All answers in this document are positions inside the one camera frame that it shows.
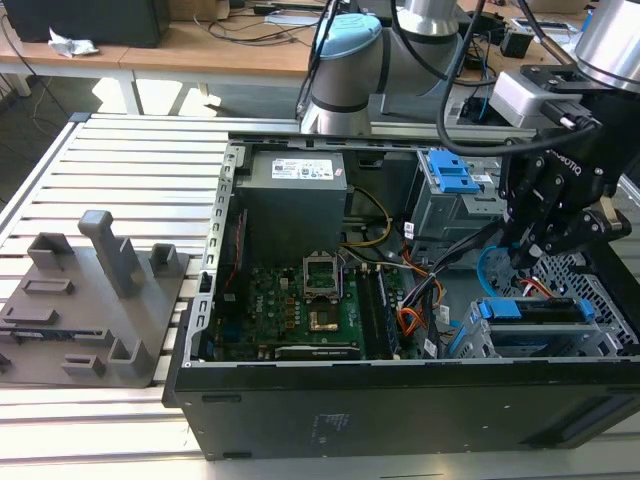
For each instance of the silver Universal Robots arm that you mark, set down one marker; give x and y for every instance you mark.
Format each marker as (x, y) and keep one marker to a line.
(345, 75)

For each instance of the hard disk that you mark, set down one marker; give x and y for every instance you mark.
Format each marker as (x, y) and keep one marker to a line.
(505, 310)

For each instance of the black graphics card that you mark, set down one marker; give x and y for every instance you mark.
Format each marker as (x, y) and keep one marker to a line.
(317, 352)

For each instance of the large black box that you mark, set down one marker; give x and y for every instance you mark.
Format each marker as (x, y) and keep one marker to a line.
(85, 20)

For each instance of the grey plastic parts rack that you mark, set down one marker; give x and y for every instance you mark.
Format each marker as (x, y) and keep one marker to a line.
(90, 310)

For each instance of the grey metal disk bay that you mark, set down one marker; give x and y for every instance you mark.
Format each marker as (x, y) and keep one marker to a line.
(600, 300)

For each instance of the black open PC case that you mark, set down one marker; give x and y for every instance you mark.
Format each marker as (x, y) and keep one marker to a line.
(400, 415)

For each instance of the grey metal drive cage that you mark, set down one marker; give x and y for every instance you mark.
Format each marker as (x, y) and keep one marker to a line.
(445, 215)

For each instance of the crumpled white paper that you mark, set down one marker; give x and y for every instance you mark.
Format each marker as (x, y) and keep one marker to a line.
(70, 44)

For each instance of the CPU socket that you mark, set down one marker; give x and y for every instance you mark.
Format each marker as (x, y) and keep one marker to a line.
(323, 321)

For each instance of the grey power supply unit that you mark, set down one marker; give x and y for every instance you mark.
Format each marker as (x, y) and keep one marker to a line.
(290, 210)

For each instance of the black RAM slot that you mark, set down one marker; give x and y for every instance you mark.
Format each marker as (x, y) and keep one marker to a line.
(367, 310)
(387, 320)

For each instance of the small black device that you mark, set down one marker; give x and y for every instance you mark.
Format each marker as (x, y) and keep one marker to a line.
(516, 44)

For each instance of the green motherboard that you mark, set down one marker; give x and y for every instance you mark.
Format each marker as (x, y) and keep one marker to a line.
(280, 310)

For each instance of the wooden desk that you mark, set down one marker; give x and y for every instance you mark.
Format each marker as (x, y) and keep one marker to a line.
(210, 57)

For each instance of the blue plastic drive latch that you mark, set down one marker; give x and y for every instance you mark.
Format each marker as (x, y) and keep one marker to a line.
(452, 172)

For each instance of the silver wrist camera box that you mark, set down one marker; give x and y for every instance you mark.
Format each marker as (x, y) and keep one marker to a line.
(520, 97)

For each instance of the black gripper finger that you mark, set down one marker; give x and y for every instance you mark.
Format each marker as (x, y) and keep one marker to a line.
(525, 200)
(590, 227)

